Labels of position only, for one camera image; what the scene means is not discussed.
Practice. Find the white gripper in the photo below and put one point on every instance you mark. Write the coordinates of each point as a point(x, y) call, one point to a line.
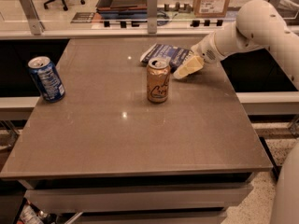
point(204, 50)

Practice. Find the cardboard box with label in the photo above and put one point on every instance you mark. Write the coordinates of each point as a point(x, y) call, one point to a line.
point(210, 8)

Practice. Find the left metal glass bracket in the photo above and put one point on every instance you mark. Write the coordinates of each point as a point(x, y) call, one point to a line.
point(35, 24)

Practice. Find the blue pepsi can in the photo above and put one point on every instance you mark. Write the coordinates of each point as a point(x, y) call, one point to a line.
point(44, 74)

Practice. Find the lower grey drawer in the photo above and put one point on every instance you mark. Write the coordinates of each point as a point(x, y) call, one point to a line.
point(213, 217)

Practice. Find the grey drawer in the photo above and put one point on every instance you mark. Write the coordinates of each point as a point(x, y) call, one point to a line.
point(139, 198)
point(213, 217)

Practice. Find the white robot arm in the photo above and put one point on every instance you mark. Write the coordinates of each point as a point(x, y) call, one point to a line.
point(257, 26)

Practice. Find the upper grey drawer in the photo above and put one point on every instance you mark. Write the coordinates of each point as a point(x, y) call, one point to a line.
point(139, 198)

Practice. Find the orange la croix can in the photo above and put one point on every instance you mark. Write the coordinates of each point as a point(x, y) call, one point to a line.
point(158, 73)

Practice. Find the middle metal glass bracket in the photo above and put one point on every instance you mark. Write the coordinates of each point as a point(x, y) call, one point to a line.
point(152, 16)

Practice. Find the blue chip bag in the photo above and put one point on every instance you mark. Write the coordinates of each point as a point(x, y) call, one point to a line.
point(176, 55)

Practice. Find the black floor rail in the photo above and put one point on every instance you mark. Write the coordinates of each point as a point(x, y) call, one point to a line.
point(276, 168)

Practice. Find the grey tray with items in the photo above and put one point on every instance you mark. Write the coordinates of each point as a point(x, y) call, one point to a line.
point(122, 9)

